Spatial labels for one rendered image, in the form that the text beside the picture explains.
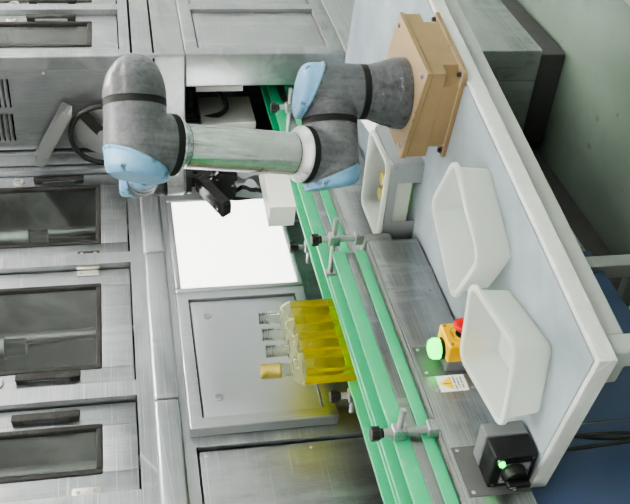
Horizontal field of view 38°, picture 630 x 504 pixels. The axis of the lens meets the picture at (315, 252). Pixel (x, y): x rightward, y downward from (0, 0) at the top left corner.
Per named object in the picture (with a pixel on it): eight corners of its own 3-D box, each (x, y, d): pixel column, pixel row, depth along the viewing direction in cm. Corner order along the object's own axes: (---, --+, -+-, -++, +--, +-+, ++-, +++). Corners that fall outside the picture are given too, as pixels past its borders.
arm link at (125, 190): (119, 195, 210) (120, 200, 218) (168, 193, 212) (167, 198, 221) (117, 161, 211) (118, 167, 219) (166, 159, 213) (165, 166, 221)
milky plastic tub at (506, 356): (513, 275, 169) (469, 278, 168) (566, 343, 150) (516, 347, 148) (500, 353, 177) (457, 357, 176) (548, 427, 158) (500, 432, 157)
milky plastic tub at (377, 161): (392, 200, 239) (359, 201, 237) (403, 124, 225) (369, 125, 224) (409, 240, 226) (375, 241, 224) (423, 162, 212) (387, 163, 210)
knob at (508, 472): (522, 478, 162) (529, 494, 159) (498, 481, 161) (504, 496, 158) (527, 461, 159) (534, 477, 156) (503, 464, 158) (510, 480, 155)
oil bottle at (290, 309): (362, 312, 225) (276, 318, 220) (365, 295, 221) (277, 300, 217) (367, 328, 220) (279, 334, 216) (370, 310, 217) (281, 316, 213)
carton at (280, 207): (280, 139, 227) (256, 139, 226) (296, 206, 211) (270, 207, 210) (278, 157, 231) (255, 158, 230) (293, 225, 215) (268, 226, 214)
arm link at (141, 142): (369, 115, 189) (114, 89, 160) (372, 188, 188) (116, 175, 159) (337, 127, 199) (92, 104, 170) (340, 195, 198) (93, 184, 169)
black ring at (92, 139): (140, 156, 290) (71, 159, 286) (137, 96, 278) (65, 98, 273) (141, 165, 287) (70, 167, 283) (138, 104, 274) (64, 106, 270)
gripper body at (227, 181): (234, 151, 221) (183, 152, 218) (238, 175, 215) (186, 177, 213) (232, 174, 226) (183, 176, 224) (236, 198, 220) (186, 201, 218)
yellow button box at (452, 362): (468, 345, 190) (434, 348, 189) (475, 319, 186) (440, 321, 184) (479, 369, 185) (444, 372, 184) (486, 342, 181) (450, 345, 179)
